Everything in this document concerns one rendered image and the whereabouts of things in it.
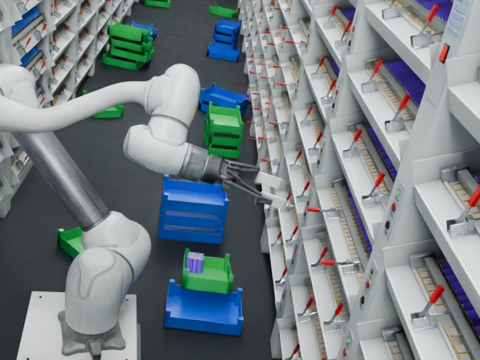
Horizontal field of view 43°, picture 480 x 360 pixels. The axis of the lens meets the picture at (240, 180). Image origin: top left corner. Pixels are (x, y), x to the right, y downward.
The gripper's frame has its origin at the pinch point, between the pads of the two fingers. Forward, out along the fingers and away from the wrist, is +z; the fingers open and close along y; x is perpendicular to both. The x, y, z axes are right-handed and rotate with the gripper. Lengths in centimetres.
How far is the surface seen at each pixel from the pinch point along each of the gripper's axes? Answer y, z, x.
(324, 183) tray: -29.9, 22.0, -5.6
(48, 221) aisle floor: -102, -63, -101
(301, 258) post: -30, 27, -35
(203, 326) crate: -40, 9, -83
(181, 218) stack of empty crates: -101, -6, -77
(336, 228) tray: -5.5, 22.5, -7.5
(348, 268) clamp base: 15.4, 21.7, -6.6
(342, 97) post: -30.2, 14.5, 22.4
